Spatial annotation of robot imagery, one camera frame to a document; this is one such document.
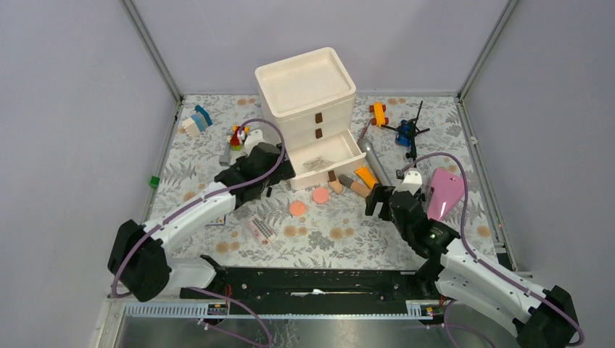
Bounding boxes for clear bag with tweezers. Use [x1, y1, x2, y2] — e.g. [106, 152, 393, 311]
[303, 156, 334, 171]

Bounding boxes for white drawer organizer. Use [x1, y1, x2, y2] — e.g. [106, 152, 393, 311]
[255, 47, 366, 190]

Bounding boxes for false eyelash box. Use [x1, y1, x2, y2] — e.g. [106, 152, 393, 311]
[244, 216, 277, 245]

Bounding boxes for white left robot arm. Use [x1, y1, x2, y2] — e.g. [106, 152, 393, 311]
[107, 141, 294, 302]

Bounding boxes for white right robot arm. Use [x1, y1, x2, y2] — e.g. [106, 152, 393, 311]
[366, 184, 580, 347]

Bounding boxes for beige makeup sponge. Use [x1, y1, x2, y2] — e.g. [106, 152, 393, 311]
[329, 178, 344, 194]

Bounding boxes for pink round makeup puff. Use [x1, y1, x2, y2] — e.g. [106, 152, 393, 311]
[312, 187, 330, 204]

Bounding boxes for orange round makeup puff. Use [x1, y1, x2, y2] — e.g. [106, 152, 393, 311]
[289, 201, 307, 217]

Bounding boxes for beige foundation bottle grey cap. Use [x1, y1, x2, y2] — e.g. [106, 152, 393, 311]
[337, 175, 371, 198]

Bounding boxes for orange white cream tube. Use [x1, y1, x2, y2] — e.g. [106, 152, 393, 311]
[355, 166, 379, 190]

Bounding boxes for red green white brick toy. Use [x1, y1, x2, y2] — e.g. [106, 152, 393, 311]
[228, 125, 249, 151]

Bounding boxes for grey brick pillar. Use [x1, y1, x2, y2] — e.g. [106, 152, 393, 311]
[218, 142, 232, 167]

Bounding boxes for silver toy microphone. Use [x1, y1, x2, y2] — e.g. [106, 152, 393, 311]
[358, 138, 392, 186]

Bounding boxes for pink plastic scoop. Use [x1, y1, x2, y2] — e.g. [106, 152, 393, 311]
[426, 168, 465, 221]

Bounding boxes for blue toy brick car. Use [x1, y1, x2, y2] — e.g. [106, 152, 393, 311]
[395, 120, 412, 147]

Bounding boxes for red lip gloss tube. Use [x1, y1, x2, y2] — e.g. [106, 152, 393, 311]
[357, 119, 371, 142]

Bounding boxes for blue white stacked bricks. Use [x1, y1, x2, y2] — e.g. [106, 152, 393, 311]
[181, 105, 212, 138]

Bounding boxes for yellow red toy brick car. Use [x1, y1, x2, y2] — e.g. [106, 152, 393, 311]
[368, 101, 389, 128]

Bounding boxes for green small cube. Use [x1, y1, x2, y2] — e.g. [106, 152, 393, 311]
[149, 176, 160, 189]

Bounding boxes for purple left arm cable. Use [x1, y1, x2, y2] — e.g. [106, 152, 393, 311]
[110, 118, 286, 348]

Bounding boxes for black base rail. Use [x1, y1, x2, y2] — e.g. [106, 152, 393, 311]
[179, 264, 444, 317]

